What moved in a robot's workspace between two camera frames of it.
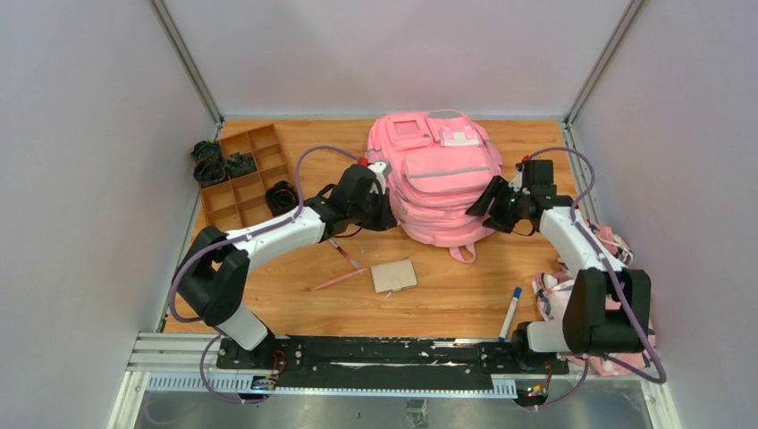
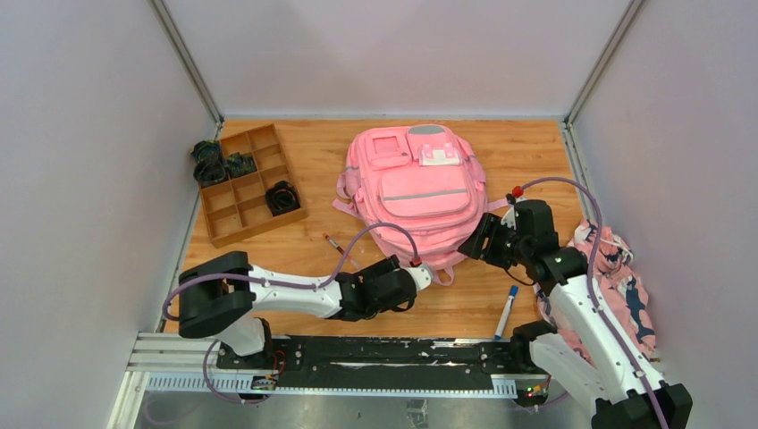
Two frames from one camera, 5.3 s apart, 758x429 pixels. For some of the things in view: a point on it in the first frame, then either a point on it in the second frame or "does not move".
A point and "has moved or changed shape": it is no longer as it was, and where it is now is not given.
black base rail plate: [386, 364] does not move
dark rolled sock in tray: [238, 164] does not move
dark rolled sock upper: [206, 150] does not move
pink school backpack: [433, 162] has moved or changed shape
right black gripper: [498, 186] → [489, 227]
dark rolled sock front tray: [281, 197] does not move
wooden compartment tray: [240, 201] does not move
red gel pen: [345, 254] does not move
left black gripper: [374, 209] → [390, 284]
